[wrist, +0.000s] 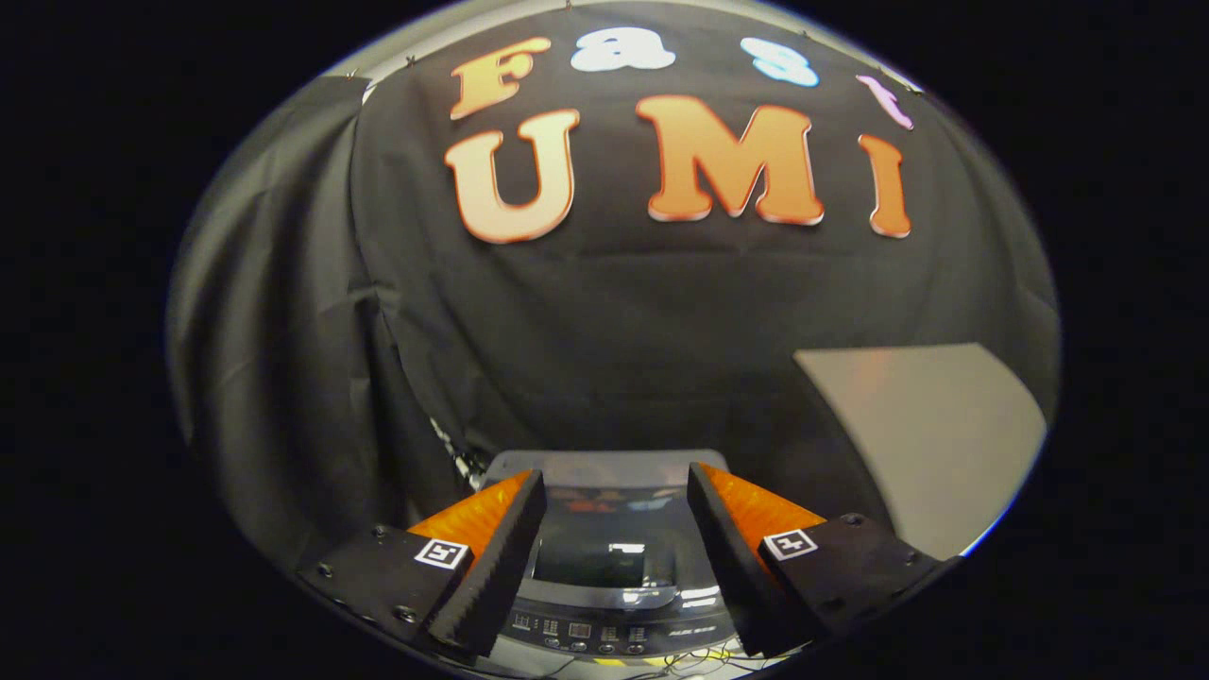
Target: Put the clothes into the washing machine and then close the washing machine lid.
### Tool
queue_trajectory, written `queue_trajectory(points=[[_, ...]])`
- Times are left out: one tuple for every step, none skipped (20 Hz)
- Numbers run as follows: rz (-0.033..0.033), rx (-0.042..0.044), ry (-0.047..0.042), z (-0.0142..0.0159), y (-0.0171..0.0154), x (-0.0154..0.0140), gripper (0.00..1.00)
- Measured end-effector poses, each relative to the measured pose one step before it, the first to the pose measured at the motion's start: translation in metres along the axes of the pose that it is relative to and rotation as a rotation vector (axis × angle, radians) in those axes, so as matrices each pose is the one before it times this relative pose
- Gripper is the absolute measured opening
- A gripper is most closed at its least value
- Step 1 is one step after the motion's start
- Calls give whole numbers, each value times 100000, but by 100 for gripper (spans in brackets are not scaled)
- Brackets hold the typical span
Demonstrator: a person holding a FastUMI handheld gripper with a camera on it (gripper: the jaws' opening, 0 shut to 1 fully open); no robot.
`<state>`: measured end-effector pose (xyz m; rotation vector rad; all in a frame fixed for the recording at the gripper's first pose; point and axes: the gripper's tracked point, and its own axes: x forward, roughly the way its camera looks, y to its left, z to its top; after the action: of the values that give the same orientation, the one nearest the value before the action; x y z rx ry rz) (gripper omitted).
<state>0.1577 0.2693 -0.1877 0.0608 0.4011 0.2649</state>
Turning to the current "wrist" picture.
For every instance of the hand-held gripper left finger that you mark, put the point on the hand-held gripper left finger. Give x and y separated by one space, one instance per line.
501 576

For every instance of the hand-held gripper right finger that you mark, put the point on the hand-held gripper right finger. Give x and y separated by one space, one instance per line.
732 576

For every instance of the grey top-load washing machine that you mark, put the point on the grey top-load washing machine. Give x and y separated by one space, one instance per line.
614 529

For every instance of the grey side table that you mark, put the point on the grey side table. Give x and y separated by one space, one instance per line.
935 434

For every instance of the black backdrop cloth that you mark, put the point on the black backdrop cloth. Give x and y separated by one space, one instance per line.
614 331

